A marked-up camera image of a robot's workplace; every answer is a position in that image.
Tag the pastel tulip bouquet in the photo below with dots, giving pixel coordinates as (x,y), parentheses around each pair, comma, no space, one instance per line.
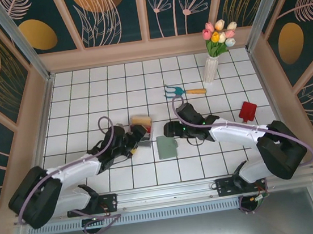
(219,36)

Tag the red toy shovel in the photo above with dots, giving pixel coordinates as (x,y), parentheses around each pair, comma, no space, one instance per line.
(248,110)

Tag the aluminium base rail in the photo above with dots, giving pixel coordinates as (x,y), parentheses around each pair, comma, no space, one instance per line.
(166,194)

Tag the aluminium frame post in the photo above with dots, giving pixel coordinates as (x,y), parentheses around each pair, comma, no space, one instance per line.
(18,39)
(266,9)

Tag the red credit card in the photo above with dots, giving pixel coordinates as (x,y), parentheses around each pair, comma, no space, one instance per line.
(148,129)

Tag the white ribbed vase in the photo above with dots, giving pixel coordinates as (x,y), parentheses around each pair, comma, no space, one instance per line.
(210,69)

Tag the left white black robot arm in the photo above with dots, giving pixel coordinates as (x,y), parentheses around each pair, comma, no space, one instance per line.
(74,170)

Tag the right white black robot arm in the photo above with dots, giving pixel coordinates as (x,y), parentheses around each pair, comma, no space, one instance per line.
(232,133)

